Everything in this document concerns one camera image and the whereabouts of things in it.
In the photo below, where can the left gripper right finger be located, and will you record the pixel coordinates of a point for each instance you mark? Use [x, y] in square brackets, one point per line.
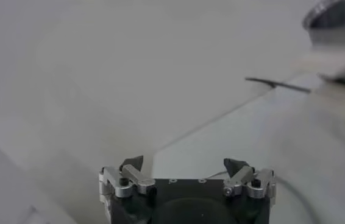
[242, 178]

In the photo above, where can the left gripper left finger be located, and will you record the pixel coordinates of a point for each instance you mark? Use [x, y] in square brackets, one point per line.
[131, 178]

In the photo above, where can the round glass pot lid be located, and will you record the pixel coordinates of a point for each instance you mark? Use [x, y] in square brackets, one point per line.
[282, 210]

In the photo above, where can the perforated steel steamer basket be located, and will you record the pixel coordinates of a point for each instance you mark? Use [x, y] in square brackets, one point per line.
[337, 30]

